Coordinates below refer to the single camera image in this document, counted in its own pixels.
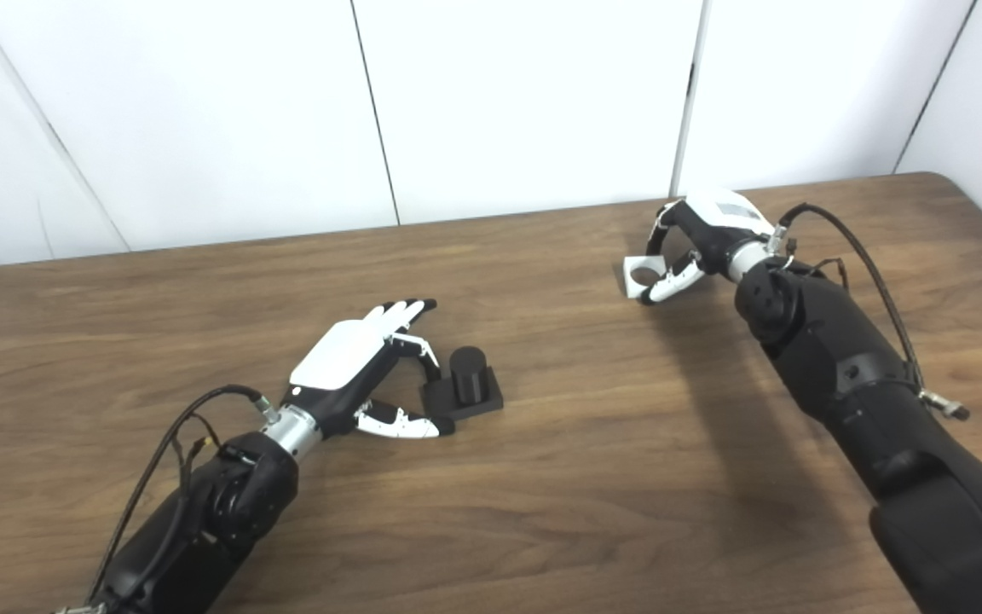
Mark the white square piece with hole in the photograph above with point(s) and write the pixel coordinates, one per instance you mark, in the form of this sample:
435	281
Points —
630	271

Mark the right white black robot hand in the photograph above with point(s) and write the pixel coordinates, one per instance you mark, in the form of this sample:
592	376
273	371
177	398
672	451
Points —
717	226

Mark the black peg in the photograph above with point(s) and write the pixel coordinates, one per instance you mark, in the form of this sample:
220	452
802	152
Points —
467	375

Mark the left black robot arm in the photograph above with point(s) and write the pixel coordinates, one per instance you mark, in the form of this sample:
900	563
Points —
227	503

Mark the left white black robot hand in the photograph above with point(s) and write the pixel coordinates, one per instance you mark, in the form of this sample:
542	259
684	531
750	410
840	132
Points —
342	354

